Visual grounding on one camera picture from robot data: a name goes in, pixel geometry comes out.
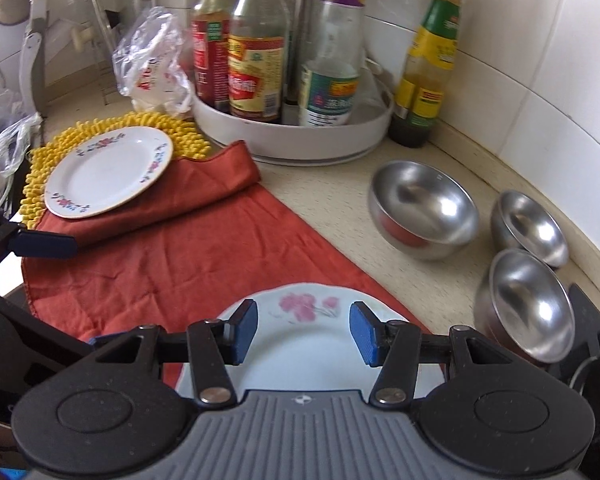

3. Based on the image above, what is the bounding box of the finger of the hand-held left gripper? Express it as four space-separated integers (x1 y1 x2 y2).
0 207 79 262

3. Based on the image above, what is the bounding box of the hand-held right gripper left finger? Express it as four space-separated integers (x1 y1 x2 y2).
82 299 259 408

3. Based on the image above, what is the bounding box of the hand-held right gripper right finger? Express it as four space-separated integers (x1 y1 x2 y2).
349 301 523 408

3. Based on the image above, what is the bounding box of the white plate with pink flower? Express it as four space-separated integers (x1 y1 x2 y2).
175 282 448 401

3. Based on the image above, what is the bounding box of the white plate with floral rim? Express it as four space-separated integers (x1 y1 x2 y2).
44 126 174 219

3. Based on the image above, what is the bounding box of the stainless steel bowl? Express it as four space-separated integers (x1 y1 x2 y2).
369 160 481 262
474 249 577 367
490 190 571 268

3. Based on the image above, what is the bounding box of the red cloth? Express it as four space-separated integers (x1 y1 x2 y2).
20 140 448 396

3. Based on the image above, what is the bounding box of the crumpled clear plastic bag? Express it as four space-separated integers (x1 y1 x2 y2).
0 85 43 173

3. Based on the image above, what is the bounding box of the yellow beaded mat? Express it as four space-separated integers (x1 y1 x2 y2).
22 112 213 228

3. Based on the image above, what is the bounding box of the white round turntable rack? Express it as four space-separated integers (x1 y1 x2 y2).
192 0 396 167

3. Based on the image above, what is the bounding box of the clear plastic bag red print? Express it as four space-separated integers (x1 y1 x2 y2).
112 7 196 116

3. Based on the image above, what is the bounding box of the black gas stove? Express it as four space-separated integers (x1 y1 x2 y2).
555 282 600 480

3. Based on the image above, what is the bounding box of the dark sauce bottle red label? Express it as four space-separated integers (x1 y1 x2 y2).
190 0 233 113

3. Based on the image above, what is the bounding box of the oil bottle yellow green label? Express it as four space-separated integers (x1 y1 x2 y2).
387 0 467 148

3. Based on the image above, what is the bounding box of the brown bottle red yellow label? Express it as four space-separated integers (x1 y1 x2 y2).
227 0 288 123

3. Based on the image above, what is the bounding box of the clear bottle purple label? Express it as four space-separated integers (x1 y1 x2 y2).
298 0 368 128

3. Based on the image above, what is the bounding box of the white plastic frame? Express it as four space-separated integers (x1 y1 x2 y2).
20 0 51 112

